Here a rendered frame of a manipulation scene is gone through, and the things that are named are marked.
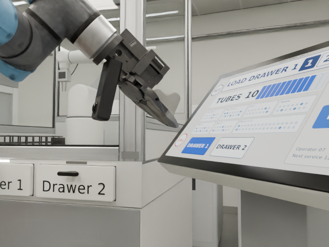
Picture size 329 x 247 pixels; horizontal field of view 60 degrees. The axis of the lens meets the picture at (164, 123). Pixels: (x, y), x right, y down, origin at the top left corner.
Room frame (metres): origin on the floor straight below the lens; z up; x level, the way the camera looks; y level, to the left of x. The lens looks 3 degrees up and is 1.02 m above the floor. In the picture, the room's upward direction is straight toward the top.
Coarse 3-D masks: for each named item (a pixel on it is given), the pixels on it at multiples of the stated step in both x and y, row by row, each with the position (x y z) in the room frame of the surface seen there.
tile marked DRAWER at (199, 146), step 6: (192, 138) 0.65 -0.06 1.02; (198, 138) 0.63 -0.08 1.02; (204, 138) 0.61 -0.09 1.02; (210, 138) 0.59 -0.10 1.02; (192, 144) 0.63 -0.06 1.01; (198, 144) 0.61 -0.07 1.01; (204, 144) 0.59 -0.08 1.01; (210, 144) 0.58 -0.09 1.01; (186, 150) 0.64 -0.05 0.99; (192, 150) 0.61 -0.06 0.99; (198, 150) 0.59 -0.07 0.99; (204, 150) 0.58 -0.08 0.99
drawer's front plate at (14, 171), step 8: (0, 168) 1.03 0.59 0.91; (8, 168) 1.02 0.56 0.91; (16, 168) 1.01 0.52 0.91; (24, 168) 1.00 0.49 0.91; (32, 168) 1.01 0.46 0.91; (0, 176) 1.03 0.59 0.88; (8, 176) 1.02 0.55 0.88; (16, 176) 1.01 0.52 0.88; (24, 176) 1.00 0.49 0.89; (32, 176) 1.01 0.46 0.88; (16, 184) 1.01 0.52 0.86; (24, 184) 1.00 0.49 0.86; (32, 184) 1.01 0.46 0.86; (0, 192) 1.03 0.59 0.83; (8, 192) 1.02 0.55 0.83; (16, 192) 1.01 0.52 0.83; (24, 192) 1.00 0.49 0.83; (32, 192) 1.01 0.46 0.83
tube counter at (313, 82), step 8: (328, 72) 0.45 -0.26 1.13; (288, 80) 0.52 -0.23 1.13; (296, 80) 0.50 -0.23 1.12; (304, 80) 0.48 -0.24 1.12; (312, 80) 0.47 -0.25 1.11; (320, 80) 0.45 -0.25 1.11; (256, 88) 0.59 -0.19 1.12; (264, 88) 0.57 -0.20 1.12; (272, 88) 0.54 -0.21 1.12; (280, 88) 0.52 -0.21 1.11; (288, 88) 0.50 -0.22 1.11; (296, 88) 0.49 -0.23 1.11; (304, 88) 0.47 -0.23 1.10; (312, 88) 0.45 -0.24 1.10; (320, 88) 0.44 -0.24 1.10; (248, 96) 0.59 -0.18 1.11; (256, 96) 0.57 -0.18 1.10; (264, 96) 0.55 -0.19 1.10; (272, 96) 0.53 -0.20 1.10; (280, 96) 0.51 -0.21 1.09
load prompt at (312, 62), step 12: (300, 60) 0.54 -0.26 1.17; (312, 60) 0.51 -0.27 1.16; (324, 60) 0.48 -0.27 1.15; (252, 72) 0.66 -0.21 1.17; (264, 72) 0.61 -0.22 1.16; (276, 72) 0.58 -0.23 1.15; (288, 72) 0.54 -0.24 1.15; (300, 72) 0.51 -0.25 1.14; (228, 84) 0.72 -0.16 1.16; (240, 84) 0.66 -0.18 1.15; (252, 84) 0.62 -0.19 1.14
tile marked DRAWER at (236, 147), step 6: (222, 138) 0.56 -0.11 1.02; (228, 138) 0.54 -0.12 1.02; (234, 138) 0.52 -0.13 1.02; (240, 138) 0.51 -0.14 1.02; (246, 138) 0.50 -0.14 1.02; (252, 138) 0.48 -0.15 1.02; (216, 144) 0.56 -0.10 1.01; (222, 144) 0.54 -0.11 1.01; (228, 144) 0.53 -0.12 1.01; (234, 144) 0.51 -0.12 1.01; (240, 144) 0.50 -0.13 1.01; (246, 144) 0.48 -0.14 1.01; (216, 150) 0.54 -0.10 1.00; (222, 150) 0.53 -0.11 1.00; (228, 150) 0.51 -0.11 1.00; (234, 150) 0.50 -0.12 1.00; (240, 150) 0.48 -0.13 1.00; (246, 150) 0.47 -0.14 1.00; (216, 156) 0.53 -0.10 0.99; (222, 156) 0.51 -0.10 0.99; (228, 156) 0.50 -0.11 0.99; (234, 156) 0.49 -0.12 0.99; (240, 156) 0.47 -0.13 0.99
